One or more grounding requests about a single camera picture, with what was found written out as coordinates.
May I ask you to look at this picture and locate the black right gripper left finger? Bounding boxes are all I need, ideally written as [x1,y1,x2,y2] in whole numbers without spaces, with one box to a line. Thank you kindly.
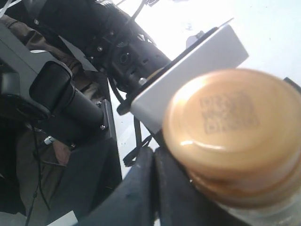
[77,147,154,226]

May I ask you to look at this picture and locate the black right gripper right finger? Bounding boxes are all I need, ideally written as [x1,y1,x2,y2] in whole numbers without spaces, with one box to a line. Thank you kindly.
[155,148,232,226]

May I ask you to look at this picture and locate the dark soy sauce bottle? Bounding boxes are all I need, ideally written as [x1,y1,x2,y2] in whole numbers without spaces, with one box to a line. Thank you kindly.
[162,69,301,226]

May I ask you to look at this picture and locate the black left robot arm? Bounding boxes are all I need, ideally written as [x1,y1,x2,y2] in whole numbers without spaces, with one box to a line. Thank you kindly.
[24,0,171,93]

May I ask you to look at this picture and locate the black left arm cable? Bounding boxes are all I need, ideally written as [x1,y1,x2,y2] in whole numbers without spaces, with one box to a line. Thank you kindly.
[107,77,156,167]

